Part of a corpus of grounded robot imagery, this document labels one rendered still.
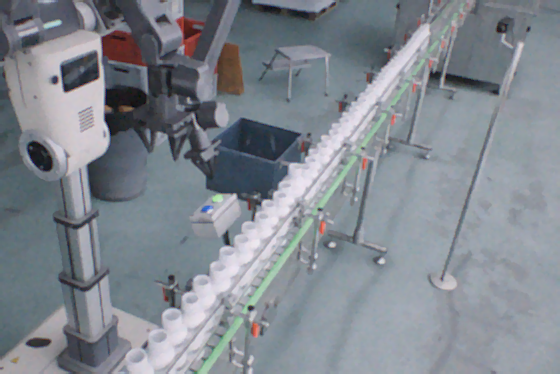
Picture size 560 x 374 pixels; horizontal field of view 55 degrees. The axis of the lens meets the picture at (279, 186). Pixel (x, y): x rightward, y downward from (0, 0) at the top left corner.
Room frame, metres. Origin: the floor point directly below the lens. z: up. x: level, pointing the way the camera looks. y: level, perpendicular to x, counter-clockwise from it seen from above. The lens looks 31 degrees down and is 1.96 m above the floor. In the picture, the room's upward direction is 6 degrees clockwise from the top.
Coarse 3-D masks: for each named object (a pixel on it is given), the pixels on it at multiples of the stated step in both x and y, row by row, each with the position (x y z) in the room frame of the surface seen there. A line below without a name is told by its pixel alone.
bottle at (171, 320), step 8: (168, 312) 0.78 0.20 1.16; (176, 312) 0.78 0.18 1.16; (168, 320) 0.78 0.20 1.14; (176, 320) 0.76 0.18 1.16; (160, 328) 0.77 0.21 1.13; (168, 328) 0.75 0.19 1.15; (176, 328) 0.75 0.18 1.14; (184, 328) 0.77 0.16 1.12; (176, 336) 0.75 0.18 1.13; (184, 336) 0.76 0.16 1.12; (176, 344) 0.74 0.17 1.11; (184, 344) 0.76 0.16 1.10; (176, 352) 0.74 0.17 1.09; (184, 352) 0.76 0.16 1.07; (184, 360) 0.76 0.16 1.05; (176, 368) 0.74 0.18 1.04
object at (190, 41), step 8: (184, 24) 4.85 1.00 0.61; (192, 24) 4.83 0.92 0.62; (200, 24) 4.80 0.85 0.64; (184, 32) 4.85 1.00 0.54; (192, 32) 4.82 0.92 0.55; (200, 32) 4.80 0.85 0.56; (184, 40) 4.19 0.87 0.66; (192, 40) 4.31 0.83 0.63; (184, 48) 4.19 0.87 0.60; (192, 48) 4.31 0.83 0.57
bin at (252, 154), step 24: (240, 120) 2.21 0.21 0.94; (240, 144) 2.21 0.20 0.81; (264, 144) 2.17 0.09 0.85; (288, 144) 2.13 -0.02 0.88; (216, 168) 1.91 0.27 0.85; (240, 168) 1.88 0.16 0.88; (264, 168) 1.84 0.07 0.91; (288, 168) 1.97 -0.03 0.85; (240, 192) 1.87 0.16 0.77; (264, 192) 1.84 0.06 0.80
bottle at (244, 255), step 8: (240, 240) 1.05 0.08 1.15; (248, 240) 1.04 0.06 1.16; (240, 248) 1.02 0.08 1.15; (248, 248) 1.03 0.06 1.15; (240, 256) 1.02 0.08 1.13; (248, 256) 1.02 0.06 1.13; (240, 264) 1.01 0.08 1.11; (240, 272) 1.01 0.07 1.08; (248, 272) 1.02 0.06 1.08; (240, 280) 1.01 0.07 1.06; (248, 280) 1.02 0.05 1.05; (240, 288) 1.01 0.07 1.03
